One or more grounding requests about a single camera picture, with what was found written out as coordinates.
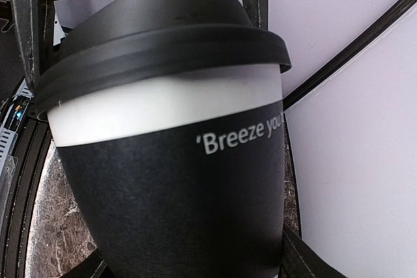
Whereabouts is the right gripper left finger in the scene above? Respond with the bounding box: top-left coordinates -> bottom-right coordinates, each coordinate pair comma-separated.
61,249 -> 108,278

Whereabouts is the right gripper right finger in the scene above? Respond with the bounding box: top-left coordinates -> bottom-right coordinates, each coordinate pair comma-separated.
281,224 -> 346,278

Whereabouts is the black paper coffee cup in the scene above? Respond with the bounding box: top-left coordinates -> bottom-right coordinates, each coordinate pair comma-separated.
48,64 -> 284,277

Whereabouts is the single black lid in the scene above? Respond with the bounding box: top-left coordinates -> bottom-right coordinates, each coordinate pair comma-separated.
35,0 -> 292,118

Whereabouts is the left black frame post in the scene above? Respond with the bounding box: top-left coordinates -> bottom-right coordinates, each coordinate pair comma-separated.
283,0 -> 416,110

